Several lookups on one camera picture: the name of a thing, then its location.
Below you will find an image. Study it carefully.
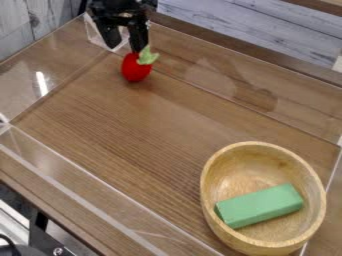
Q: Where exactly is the red plush strawberry green leaf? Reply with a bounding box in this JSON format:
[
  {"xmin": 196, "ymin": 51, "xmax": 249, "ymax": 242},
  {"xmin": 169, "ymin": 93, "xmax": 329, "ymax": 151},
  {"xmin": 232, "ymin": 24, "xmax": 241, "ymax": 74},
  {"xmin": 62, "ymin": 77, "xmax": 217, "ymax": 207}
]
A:
[{"xmin": 121, "ymin": 45, "xmax": 161, "ymax": 82}]

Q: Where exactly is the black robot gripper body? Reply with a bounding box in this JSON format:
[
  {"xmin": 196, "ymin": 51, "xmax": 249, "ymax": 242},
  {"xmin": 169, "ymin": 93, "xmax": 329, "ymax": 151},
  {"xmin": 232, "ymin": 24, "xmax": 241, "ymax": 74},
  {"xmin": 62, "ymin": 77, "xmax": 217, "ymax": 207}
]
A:
[{"xmin": 89, "ymin": 0, "xmax": 158, "ymax": 26}]

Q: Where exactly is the black cable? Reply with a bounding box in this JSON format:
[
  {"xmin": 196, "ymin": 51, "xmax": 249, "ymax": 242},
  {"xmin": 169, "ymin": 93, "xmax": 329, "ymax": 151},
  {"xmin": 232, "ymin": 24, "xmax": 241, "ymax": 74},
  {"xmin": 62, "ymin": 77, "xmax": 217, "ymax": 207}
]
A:
[{"xmin": 0, "ymin": 233, "xmax": 22, "ymax": 256}]

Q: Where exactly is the wooden bowl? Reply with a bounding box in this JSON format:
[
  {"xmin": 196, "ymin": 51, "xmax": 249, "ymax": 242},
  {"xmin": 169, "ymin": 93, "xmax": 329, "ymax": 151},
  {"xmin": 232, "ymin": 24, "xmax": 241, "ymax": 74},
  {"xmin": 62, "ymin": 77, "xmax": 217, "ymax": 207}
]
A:
[{"xmin": 200, "ymin": 141, "xmax": 327, "ymax": 256}]

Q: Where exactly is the black metal table leg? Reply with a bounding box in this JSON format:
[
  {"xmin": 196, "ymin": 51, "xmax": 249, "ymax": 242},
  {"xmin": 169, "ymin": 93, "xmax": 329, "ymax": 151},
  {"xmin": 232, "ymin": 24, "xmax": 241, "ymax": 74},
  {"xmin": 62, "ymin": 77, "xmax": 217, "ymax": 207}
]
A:
[{"xmin": 30, "ymin": 209, "xmax": 50, "ymax": 233}]

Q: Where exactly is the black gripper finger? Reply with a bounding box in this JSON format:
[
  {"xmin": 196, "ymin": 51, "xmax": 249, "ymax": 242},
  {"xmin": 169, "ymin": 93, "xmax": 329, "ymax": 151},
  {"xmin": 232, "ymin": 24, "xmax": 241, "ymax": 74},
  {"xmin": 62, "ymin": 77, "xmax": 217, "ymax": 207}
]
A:
[
  {"xmin": 129, "ymin": 23, "xmax": 149, "ymax": 53},
  {"xmin": 97, "ymin": 22, "xmax": 122, "ymax": 49}
]

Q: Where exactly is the clear acrylic enclosure wall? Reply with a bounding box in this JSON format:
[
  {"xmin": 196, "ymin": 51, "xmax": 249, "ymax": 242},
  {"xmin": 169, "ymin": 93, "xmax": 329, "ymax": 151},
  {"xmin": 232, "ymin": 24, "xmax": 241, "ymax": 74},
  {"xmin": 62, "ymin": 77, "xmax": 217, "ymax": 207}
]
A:
[{"xmin": 0, "ymin": 16, "xmax": 342, "ymax": 256}]

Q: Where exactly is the green rectangular block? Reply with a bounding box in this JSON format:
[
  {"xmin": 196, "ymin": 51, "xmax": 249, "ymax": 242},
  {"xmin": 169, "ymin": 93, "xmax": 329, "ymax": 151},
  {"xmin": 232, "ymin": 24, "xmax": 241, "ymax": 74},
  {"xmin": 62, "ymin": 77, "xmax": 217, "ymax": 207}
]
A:
[{"xmin": 214, "ymin": 183, "xmax": 304, "ymax": 229}]

